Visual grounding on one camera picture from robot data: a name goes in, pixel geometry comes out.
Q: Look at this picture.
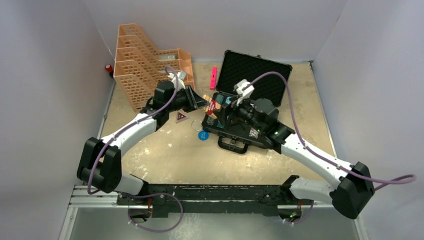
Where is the orange plastic file organizer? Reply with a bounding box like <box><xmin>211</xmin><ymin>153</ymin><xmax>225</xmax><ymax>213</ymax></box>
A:
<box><xmin>113</xmin><ymin>23</ymin><xmax>195</xmax><ymax>112</ymax></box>

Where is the green poker chip row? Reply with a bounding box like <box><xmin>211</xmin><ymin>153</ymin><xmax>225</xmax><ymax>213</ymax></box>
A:
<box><xmin>215</xmin><ymin>94</ymin><xmax>226</xmax><ymax>105</ymax></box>

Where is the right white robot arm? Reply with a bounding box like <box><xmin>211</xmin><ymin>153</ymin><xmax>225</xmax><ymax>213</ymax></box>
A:
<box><xmin>213</xmin><ymin>98</ymin><xmax>375</xmax><ymax>219</ymax></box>

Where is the red emergency button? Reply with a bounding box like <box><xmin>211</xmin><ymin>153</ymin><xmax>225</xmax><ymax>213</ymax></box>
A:
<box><xmin>104</xmin><ymin>64</ymin><xmax>114</xmax><ymax>75</ymax></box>

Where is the red playing card deck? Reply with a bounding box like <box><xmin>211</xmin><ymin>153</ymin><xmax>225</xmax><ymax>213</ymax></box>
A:
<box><xmin>202</xmin><ymin>94</ymin><xmax>222</xmax><ymax>120</ymax></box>

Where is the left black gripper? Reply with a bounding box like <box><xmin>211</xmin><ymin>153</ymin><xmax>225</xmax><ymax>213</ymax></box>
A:
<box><xmin>167</xmin><ymin>85</ymin><xmax>210</xmax><ymax>114</ymax></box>

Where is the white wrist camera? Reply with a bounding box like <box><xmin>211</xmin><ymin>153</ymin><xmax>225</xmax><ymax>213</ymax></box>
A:
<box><xmin>233</xmin><ymin>79</ymin><xmax>255</xmax><ymax>106</ymax></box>
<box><xmin>167</xmin><ymin>70</ymin><xmax>187</xmax><ymax>91</ymax></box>

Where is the black poker chip case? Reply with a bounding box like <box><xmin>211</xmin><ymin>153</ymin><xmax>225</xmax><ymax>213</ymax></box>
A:
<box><xmin>201</xmin><ymin>50</ymin><xmax>295</xmax><ymax>154</ymax></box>

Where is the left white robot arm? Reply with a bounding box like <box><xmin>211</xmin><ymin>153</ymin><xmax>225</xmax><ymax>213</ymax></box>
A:
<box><xmin>76</xmin><ymin>81</ymin><xmax>209</xmax><ymax>205</ymax></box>

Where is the clear round disc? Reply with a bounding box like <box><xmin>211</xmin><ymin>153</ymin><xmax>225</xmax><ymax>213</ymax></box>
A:
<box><xmin>191</xmin><ymin>119</ymin><xmax>203</xmax><ymax>132</ymax></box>

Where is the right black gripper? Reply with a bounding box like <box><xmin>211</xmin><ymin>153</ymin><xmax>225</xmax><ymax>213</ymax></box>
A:
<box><xmin>213</xmin><ymin>93</ymin><xmax>266</xmax><ymax>134</ymax></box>

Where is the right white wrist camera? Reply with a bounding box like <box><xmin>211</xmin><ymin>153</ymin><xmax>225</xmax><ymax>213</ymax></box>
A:
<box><xmin>233</xmin><ymin>79</ymin><xmax>255</xmax><ymax>106</ymax></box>

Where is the blue round button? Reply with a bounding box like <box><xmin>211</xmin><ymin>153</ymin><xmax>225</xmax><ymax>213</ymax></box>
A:
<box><xmin>198</xmin><ymin>130</ymin><xmax>210</xmax><ymax>141</ymax></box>

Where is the blue red chip row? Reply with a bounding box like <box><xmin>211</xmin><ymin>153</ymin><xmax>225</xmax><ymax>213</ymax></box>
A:
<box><xmin>225</xmin><ymin>96</ymin><xmax>232</xmax><ymax>105</ymax></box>

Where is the pink marker pen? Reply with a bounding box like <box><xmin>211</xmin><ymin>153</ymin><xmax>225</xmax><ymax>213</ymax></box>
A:
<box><xmin>209</xmin><ymin>66</ymin><xmax>218</xmax><ymax>90</ymax></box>

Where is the black metal base rail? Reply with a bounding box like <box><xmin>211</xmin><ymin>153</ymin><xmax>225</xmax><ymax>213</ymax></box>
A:
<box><xmin>117</xmin><ymin>183</ymin><xmax>311</xmax><ymax>218</ymax></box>

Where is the red triangular dealer token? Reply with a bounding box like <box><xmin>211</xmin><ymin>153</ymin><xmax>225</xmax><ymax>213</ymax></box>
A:
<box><xmin>175</xmin><ymin>111</ymin><xmax>189</xmax><ymax>124</ymax></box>

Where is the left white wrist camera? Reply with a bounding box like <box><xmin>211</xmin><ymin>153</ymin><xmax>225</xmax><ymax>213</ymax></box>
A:
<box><xmin>167</xmin><ymin>70</ymin><xmax>187</xmax><ymax>91</ymax></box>

